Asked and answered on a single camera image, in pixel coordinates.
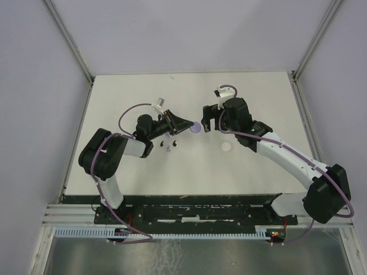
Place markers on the aluminium front rail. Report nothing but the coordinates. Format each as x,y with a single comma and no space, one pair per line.
83,215

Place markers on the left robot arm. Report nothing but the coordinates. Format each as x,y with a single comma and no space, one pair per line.
101,157

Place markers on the left aluminium frame post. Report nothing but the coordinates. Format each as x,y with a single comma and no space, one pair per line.
68,39

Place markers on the white slotted cable duct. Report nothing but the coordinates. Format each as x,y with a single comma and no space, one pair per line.
112,232

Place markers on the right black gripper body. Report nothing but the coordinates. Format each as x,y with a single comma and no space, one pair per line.
226,124

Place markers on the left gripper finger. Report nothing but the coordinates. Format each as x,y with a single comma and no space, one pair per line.
171,117
180,125

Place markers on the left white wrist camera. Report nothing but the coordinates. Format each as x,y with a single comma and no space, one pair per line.
158,105

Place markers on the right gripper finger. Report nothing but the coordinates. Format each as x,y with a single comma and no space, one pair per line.
211,112
206,123

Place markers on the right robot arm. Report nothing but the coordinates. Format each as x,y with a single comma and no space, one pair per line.
327,187

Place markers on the purple earbud charging case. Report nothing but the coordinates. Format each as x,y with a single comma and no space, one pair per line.
196,127

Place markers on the white round charging case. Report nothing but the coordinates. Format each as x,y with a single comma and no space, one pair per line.
226,146

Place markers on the right aluminium frame post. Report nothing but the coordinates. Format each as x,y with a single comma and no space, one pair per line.
329,16

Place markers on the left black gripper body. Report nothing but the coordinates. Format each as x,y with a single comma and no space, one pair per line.
161,127

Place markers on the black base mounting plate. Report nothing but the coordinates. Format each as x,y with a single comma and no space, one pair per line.
142,212

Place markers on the aluminium frame post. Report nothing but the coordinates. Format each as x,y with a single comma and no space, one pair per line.
329,16
68,39

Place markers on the right controller board with LEDs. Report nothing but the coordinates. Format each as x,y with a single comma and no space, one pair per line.
277,235

